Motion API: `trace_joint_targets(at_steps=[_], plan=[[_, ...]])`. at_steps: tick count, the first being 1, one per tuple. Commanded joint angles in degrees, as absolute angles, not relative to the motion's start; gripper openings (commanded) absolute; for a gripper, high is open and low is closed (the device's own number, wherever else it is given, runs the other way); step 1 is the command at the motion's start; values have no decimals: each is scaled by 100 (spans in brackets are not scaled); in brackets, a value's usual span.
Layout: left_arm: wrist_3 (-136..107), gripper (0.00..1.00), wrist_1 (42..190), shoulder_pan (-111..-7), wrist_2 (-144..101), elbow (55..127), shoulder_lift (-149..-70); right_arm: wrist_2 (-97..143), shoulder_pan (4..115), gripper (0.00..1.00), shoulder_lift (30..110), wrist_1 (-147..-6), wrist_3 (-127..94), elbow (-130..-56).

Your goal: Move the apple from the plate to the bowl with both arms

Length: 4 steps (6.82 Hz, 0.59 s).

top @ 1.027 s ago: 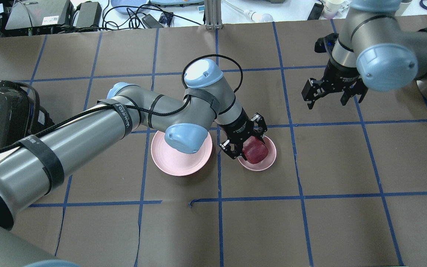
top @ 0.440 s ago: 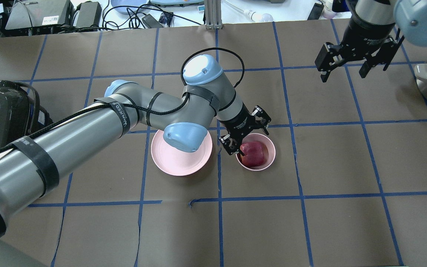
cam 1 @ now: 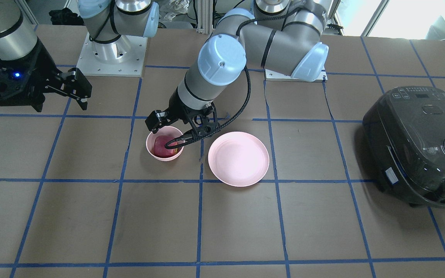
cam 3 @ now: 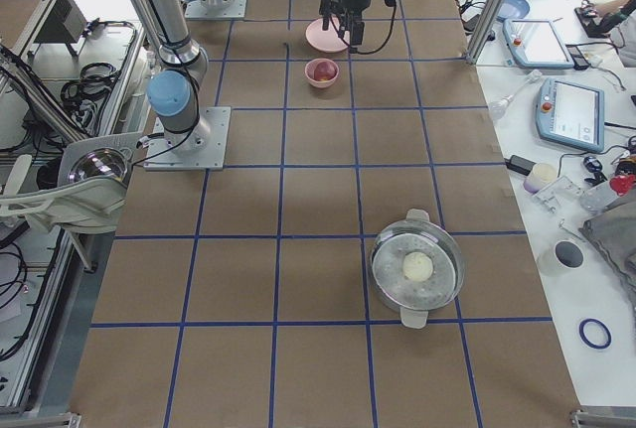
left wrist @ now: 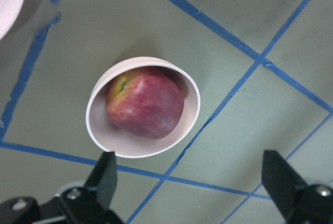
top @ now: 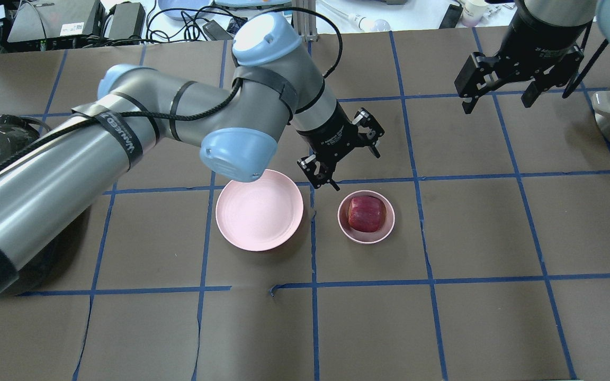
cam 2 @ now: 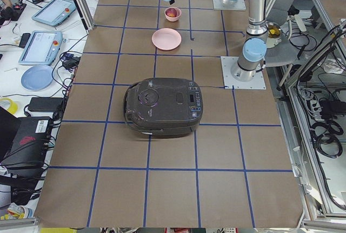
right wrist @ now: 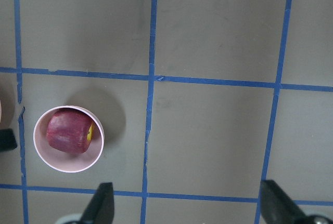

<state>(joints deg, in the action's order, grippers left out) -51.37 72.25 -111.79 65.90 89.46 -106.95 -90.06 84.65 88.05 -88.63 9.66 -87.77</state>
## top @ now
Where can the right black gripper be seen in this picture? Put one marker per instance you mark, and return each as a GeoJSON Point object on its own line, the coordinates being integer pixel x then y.
{"type": "Point", "coordinates": [542, 43]}

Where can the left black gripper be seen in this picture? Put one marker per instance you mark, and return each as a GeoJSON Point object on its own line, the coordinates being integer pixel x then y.
{"type": "Point", "coordinates": [324, 136]}

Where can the red apple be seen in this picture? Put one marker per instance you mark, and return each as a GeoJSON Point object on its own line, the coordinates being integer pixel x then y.
{"type": "Point", "coordinates": [366, 213]}

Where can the pink bowl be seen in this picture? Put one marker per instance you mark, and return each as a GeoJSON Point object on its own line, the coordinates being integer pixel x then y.
{"type": "Point", "coordinates": [366, 237]}

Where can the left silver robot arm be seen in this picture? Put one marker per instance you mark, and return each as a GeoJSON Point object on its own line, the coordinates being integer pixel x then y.
{"type": "Point", "coordinates": [276, 83]}

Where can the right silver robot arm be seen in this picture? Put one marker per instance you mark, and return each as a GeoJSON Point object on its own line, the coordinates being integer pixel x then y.
{"type": "Point", "coordinates": [593, 41]}

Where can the pink plate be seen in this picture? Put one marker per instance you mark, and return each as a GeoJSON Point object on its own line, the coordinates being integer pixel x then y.
{"type": "Point", "coordinates": [262, 215]}

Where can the white purple cup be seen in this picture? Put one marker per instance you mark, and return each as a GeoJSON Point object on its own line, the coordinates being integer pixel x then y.
{"type": "Point", "coordinates": [474, 13]}

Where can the black power adapter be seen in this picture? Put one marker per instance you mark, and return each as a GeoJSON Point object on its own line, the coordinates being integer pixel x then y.
{"type": "Point", "coordinates": [126, 21]}

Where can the black computer box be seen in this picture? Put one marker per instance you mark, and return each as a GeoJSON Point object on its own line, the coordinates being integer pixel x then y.
{"type": "Point", "coordinates": [51, 21]}

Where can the aluminium frame post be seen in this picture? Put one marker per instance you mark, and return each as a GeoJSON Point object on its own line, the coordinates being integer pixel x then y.
{"type": "Point", "coordinates": [304, 23]}

